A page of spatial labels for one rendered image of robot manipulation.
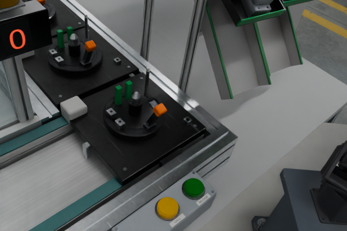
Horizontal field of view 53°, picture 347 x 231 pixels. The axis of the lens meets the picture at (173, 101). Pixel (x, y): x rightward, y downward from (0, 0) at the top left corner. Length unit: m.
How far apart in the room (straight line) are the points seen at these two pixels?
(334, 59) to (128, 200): 2.66
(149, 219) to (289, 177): 0.27
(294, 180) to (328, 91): 0.62
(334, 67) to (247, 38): 2.18
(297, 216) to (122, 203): 0.31
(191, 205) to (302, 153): 0.42
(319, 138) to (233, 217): 0.39
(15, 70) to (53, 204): 0.27
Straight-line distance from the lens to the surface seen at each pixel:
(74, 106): 0.80
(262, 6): 0.78
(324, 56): 3.14
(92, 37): 1.04
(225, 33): 0.90
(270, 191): 0.90
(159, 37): 1.26
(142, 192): 0.71
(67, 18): 1.13
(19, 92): 0.78
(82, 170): 0.78
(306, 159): 1.00
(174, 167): 0.74
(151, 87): 0.88
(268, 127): 1.03
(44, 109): 0.86
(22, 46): 0.65
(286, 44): 1.05
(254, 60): 0.93
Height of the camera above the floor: 1.56
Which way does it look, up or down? 44 degrees down
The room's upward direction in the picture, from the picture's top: 11 degrees clockwise
